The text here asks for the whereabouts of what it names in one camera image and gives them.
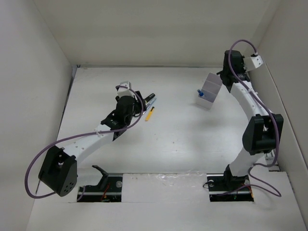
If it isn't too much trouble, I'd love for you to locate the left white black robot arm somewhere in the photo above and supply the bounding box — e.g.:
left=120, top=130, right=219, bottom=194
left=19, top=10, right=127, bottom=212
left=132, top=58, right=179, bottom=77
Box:
left=38, top=86, right=146, bottom=197

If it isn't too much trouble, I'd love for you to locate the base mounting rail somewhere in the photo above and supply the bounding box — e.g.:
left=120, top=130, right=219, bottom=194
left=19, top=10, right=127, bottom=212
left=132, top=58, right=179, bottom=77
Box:
left=204, top=173, right=254, bottom=202
left=77, top=165, right=123, bottom=203

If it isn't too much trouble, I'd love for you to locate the white compartment organizer tray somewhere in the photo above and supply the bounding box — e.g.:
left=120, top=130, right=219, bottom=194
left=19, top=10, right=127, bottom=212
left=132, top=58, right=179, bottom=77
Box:
left=196, top=73, right=222, bottom=110

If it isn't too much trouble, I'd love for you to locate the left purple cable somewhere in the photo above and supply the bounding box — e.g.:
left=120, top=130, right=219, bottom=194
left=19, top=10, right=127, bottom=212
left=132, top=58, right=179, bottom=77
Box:
left=25, top=85, right=145, bottom=199

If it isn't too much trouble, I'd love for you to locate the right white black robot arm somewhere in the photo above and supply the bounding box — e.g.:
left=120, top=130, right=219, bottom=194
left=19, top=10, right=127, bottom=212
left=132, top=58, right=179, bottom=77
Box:
left=218, top=50, right=284, bottom=191

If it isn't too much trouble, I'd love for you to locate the right base mounting rail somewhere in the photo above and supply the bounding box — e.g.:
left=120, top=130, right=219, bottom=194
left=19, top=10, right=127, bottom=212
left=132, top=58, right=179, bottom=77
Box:
left=204, top=173, right=254, bottom=202

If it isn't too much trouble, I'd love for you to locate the light blue pen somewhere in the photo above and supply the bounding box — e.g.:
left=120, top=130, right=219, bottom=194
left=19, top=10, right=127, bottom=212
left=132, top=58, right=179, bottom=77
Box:
left=146, top=97, right=156, bottom=109

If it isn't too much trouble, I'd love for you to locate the yellow highlighter marker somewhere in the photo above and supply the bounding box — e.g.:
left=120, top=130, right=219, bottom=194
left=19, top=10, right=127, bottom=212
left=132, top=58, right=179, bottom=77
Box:
left=144, top=93, right=155, bottom=102

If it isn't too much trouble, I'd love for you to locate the purple cable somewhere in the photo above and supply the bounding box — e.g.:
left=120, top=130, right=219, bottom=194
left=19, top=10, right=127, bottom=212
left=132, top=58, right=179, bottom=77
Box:
left=25, top=85, right=145, bottom=199
left=228, top=39, right=282, bottom=198

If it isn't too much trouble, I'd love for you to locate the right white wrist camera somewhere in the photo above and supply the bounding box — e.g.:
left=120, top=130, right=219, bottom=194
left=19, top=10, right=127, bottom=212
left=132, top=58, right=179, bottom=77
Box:
left=243, top=55, right=263, bottom=72

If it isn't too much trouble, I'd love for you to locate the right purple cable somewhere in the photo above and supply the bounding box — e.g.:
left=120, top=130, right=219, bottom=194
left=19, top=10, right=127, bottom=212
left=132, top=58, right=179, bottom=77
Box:
left=228, top=39, right=282, bottom=198

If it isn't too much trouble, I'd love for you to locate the left base mounting rail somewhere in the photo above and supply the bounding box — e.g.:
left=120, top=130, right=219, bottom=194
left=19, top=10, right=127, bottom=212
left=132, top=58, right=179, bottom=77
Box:
left=77, top=165, right=123, bottom=203

